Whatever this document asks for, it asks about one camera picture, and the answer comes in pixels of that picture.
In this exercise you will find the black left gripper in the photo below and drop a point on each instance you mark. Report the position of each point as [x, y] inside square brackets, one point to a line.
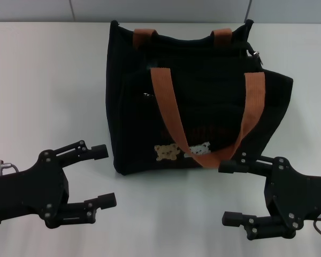
[26, 192]

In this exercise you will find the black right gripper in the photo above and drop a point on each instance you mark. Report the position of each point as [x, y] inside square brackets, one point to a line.
[297, 198]

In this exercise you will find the silver zipper pull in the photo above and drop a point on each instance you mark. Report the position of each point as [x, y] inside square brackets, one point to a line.
[256, 53]

